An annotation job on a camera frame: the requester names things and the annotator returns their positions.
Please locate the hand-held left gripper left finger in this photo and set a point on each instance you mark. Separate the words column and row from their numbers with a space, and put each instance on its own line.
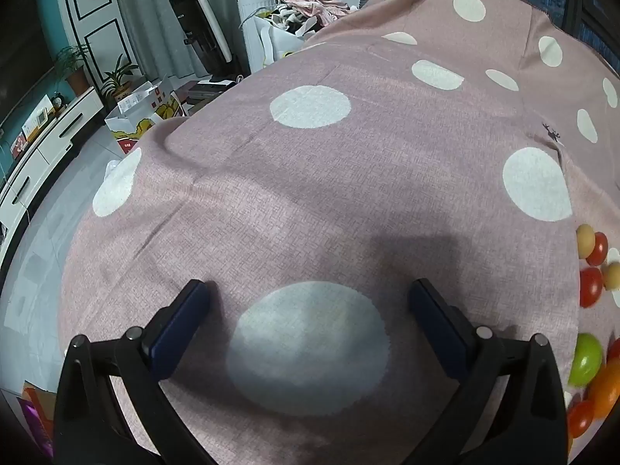
column 181, row 329

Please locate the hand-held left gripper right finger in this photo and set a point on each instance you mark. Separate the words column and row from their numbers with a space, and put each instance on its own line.
column 436, row 329

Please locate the small green fruit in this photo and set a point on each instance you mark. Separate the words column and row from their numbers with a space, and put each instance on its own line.
column 585, row 359

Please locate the red cherry tomato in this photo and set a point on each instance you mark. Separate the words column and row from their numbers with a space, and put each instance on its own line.
column 599, row 248
column 590, row 286
column 580, row 417

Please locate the yellow cherry tomato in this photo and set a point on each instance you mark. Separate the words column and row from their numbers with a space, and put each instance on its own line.
column 612, row 275
column 583, row 241

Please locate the orange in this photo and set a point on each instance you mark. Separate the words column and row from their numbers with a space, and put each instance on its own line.
column 606, row 390

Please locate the orange purple box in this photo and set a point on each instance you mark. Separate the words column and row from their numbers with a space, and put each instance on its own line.
column 38, row 416

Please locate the pink polka dot tablecloth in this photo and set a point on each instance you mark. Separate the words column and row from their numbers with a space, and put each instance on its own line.
column 339, row 179

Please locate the cardboard box yellow print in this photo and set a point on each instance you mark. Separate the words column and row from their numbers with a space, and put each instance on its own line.
column 140, row 121

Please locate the white tv cabinet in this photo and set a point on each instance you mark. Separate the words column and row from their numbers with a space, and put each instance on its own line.
column 43, row 155

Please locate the stack of dark books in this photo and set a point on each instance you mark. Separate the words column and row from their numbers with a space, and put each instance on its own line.
column 208, row 89

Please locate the white desk calendar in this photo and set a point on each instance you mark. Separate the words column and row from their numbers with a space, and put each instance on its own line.
column 38, row 116

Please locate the potted green plant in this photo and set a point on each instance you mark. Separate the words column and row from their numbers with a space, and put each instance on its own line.
column 118, row 80
column 72, row 65

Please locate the black upright vacuum cleaner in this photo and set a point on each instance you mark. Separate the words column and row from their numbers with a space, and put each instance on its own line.
column 193, row 24

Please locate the grey curtain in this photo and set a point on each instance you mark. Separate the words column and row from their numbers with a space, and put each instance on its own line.
column 145, row 5

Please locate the pile of pink clothes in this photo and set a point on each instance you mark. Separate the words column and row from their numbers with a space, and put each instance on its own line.
column 315, row 2

